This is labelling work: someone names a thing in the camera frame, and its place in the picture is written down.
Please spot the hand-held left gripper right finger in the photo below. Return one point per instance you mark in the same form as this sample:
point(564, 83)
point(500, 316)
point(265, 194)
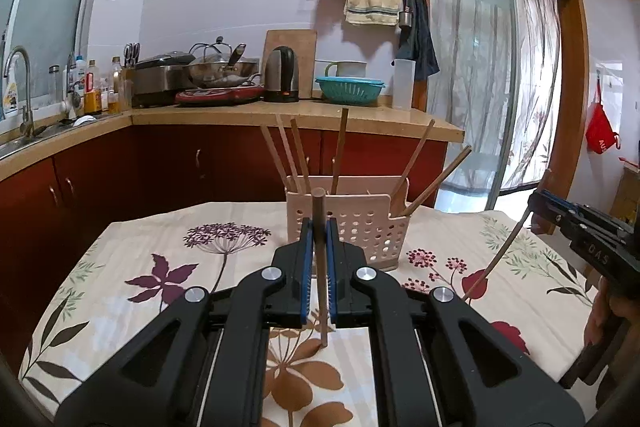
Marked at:
point(333, 277)

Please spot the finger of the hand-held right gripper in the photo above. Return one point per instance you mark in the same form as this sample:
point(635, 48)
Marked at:
point(562, 202)
point(552, 218)

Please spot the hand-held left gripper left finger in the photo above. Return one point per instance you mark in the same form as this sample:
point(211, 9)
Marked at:
point(306, 277)

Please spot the pink perforated utensil holder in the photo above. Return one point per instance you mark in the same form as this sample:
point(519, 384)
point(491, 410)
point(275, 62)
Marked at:
point(370, 227)

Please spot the person's right hand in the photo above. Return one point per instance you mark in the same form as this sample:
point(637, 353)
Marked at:
point(617, 312)

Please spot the red hanging bag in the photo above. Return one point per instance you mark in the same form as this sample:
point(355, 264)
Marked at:
point(601, 129)

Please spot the sheer patterned curtain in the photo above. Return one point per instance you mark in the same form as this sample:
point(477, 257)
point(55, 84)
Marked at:
point(480, 82)

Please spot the floral tablecloth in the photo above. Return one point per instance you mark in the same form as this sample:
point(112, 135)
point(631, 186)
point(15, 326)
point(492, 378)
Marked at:
point(125, 307)

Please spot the wooden countertop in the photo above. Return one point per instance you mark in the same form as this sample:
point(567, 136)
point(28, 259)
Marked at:
point(225, 112)

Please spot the teal plastic colander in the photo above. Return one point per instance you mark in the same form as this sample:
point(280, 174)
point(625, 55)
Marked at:
point(350, 91)

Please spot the white plastic tumbler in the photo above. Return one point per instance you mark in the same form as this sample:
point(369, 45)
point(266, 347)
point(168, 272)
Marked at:
point(404, 84)

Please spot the red induction cooktop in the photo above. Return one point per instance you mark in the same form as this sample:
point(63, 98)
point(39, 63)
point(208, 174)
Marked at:
point(220, 96)

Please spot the black electric kettle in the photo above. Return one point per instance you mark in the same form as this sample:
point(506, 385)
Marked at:
point(281, 74)

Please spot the dark hanging cloth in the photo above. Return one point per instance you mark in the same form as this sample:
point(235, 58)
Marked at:
point(422, 37)

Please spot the wok with glass lid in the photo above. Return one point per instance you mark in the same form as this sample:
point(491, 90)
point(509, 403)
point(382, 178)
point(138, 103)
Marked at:
point(222, 69)

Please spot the wooden cutting board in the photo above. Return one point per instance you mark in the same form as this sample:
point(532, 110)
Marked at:
point(290, 38)

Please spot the small metal cup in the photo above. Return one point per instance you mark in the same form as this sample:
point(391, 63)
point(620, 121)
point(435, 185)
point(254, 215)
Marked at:
point(405, 19)

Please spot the steel rice cooker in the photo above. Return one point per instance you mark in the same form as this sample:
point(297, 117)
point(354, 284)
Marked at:
point(160, 79)

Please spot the cooking oil bottle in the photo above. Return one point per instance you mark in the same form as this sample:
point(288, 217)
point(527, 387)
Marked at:
point(116, 87)

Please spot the small seasoning bottle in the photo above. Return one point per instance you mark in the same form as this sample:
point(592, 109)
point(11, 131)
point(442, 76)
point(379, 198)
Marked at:
point(104, 97)

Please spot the scissors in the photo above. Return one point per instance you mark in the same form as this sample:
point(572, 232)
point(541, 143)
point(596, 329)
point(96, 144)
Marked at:
point(131, 57)

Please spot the steel sink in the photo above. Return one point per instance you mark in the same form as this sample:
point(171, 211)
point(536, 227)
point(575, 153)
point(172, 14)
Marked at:
point(45, 138)

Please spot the white plastic bottle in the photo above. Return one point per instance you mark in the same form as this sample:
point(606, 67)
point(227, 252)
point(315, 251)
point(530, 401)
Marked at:
point(76, 79)

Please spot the metal faucet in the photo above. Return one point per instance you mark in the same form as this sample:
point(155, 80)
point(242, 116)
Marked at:
point(26, 92)

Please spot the yellow dish soap bottle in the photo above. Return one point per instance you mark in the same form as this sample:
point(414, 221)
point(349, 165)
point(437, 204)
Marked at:
point(10, 97)

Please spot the sliding window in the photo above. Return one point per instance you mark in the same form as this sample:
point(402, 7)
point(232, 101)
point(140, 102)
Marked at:
point(45, 7)

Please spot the wooden door frame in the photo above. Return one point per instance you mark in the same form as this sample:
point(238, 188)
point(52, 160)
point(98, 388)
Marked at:
point(580, 57)

